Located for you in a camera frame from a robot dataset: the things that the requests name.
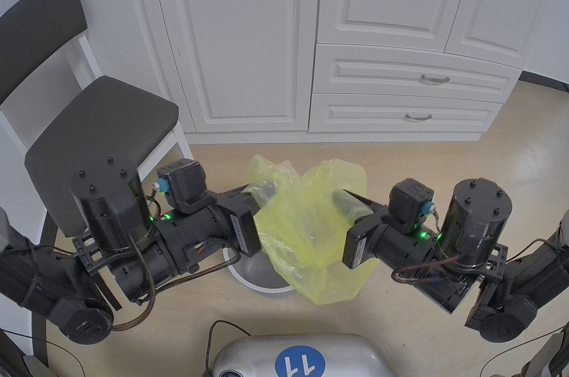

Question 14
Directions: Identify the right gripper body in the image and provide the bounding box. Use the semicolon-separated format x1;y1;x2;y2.
341;208;446;275

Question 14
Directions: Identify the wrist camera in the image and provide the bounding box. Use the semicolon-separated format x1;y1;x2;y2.
388;178;438;234
153;160;209;215

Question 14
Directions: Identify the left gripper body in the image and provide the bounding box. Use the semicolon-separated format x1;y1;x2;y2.
155;188;264;275

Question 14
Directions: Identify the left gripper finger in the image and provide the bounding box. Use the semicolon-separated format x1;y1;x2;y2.
244;182;285;211

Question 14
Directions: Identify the white wardrobe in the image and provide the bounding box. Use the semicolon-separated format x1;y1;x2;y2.
31;0;556;145

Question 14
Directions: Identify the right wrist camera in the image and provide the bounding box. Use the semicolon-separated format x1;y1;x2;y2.
388;178;438;234

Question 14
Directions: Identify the yellow plastic bag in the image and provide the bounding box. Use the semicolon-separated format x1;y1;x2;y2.
247;154;369;305

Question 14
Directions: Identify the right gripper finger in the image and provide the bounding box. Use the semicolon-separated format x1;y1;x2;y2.
333;188;379;222

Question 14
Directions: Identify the white chair with grey seat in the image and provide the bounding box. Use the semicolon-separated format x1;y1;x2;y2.
0;0;195;243

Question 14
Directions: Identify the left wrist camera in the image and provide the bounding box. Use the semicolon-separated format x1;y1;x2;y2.
153;160;209;215

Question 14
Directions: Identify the black cable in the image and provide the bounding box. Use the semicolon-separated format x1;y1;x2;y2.
0;328;85;377
480;322;569;377
205;320;252;373

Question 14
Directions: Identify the white trash bin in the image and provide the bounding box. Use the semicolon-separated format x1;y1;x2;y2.
226;246;294;294

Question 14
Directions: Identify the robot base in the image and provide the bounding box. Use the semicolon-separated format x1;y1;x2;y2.
213;333;392;377

